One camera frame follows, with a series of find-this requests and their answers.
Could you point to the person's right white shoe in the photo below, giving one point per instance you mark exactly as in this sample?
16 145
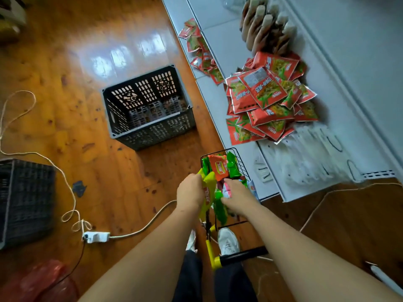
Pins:
228 240

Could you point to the red plastic bag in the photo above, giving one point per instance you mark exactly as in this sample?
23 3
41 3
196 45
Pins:
37 283

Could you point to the person's left hand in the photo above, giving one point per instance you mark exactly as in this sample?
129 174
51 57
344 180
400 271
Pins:
189 194

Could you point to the white power strip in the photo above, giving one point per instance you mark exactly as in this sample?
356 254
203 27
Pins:
97 237

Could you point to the yellow snack packet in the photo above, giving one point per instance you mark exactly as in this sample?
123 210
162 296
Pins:
209 188

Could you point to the person's right hand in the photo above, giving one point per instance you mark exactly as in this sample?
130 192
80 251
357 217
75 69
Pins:
241 199

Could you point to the pile of small red packets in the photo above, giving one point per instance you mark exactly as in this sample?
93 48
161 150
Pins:
203 56

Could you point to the dark grey plastic crate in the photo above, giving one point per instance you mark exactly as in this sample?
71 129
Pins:
26 201

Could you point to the white tube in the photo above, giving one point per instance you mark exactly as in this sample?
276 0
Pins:
385 278

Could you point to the white metal shelf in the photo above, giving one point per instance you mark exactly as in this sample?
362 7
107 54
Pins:
352 59

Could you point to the pile of white packets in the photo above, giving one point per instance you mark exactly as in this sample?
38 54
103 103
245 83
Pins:
308 157

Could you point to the person's white shoe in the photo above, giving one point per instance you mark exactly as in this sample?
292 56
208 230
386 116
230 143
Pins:
228 240
191 242

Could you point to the green snack packet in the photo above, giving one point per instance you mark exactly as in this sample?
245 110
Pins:
233 165
220 210
206 166

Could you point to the person's dark trousers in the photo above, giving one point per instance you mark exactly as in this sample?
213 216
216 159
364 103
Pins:
233 286

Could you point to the person's left fingers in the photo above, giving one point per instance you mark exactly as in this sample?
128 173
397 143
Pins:
198 180

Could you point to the person's right fingers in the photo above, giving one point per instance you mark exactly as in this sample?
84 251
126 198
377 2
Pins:
232 183

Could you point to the row of brown packets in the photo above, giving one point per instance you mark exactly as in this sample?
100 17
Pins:
266 26

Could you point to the person's left forearm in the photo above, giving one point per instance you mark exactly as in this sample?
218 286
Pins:
151 257

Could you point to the black perforated plastic crate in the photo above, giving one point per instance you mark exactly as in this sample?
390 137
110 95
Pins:
151 122

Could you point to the orange snack packet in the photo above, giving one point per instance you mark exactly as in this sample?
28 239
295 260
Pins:
219 166

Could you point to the person's left white shoe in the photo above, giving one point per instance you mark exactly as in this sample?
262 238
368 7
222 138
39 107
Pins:
191 242

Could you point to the pink snack packet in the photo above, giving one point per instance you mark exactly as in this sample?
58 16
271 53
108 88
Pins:
226 192

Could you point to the person's right forearm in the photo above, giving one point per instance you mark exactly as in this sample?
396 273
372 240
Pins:
302 257

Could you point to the blue white snack packet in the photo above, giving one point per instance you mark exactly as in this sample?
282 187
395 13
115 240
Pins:
252 189

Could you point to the pile of red green packets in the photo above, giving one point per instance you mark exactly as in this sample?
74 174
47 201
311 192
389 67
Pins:
267 97

